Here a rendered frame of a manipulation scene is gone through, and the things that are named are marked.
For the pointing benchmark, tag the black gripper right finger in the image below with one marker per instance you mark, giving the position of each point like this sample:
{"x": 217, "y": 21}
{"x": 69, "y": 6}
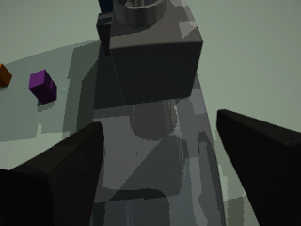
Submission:
{"x": 267, "y": 159}

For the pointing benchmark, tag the small orange block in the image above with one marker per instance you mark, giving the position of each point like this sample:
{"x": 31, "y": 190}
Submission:
{"x": 5, "y": 76}

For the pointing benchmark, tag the purple block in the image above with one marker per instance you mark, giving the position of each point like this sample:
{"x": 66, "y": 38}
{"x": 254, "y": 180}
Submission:
{"x": 43, "y": 87}

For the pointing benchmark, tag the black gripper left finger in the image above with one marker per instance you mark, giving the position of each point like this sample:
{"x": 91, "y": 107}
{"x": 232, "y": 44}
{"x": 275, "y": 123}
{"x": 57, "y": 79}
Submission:
{"x": 56, "y": 187}

